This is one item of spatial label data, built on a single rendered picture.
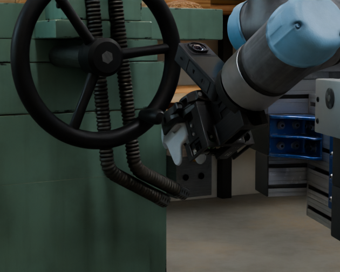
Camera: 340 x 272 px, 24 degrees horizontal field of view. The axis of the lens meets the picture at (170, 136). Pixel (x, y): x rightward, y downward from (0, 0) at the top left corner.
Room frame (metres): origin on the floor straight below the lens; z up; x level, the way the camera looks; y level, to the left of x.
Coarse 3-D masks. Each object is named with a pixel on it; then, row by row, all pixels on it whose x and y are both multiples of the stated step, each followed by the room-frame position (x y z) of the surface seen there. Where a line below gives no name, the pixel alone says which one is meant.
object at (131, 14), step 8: (72, 0) 1.30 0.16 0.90; (80, 0) 1.30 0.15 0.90; (104, 0) 1.32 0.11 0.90; (128, 0) 1.35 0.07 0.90; (136, 0) 1.35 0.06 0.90; (48, 8) 1.36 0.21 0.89; (56, 8) 1.33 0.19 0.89; (80, 8) 1.30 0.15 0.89; (104, 8) 1.32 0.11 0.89; (128, 8) 1.35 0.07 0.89; (136, 8) 1.35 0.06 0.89; (48, 16) 1.36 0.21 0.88; (56, 16) 1.33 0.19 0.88; (64, 16) 1.30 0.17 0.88; (80, 16) 1.30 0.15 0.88; (104, 16) 1.32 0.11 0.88; (128, 16) 1.35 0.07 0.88; (136, 16) 1.35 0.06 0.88
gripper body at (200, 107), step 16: (192, 96) 1.00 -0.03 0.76; (224, 96) 0.93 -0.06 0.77; (192, 112) 0.99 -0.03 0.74; (208, 112) 0.98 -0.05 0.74; (224, 112) 0.97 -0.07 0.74; (240, 112) 0.93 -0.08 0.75; (256, 112) 0.95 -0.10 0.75; (192, 128) 1.01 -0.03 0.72; (208, 128) 0.97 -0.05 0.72; (224, 128) 0.96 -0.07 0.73; (240, 128) 0.93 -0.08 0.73; (256, 128) 0.94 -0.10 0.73; (192, 144) 1.01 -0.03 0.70; (208, 144) 0.96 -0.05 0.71; (224, 144) 0.97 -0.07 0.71; (240, 144) 0.98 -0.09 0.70; (192, 160) 0.99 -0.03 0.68
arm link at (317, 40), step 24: (312, 0) 0.84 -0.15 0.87; (264, 24) 0.87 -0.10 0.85; (288, 24) 0.83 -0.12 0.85; (312, 24) 0.82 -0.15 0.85; (336, 24) 0.84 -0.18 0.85; (264, 48) 0.86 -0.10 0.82; (288, 48) 0.83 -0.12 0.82; (312, 48) 0.82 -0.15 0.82; (336, 48) 0.83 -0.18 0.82; (264, 72) 0.87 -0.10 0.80; (288, 72) 0.86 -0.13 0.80; (312, 72) 0.88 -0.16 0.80
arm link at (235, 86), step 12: (240, 48) 0.92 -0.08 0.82; (228, 60) 0.93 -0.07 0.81; (228, 72) 0.92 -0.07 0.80; (240, 72) 0.96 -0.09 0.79; (228, 84) 0.92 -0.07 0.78; (240, 84) 0.90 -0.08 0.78; (240, 96) 0.91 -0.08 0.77; (252, 96) 0.90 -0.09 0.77; (264, 96) 0.90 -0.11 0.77; (252, 108) 0.92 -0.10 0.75; (264, 108) 0.93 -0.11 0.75
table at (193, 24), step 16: (0, 16) 1.33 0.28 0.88; (16, 16) 1.35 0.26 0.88; (144, 16) 1.47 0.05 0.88; (176, 16) 1.50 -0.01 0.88; (192, 16) 1.52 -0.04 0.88; (208, 16) 1.54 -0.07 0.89; (0, 32) 1.33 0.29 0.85; (48, 32) 1.31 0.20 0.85; (64, 32) 1.29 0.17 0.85; (112, 32) 1.33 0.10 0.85; (128, 32) 1.35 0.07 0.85; (144, 32) 1.36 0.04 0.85; (160, 32) 1.49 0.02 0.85; (192, 32) 1.52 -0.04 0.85; (208, 32) 1.54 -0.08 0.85
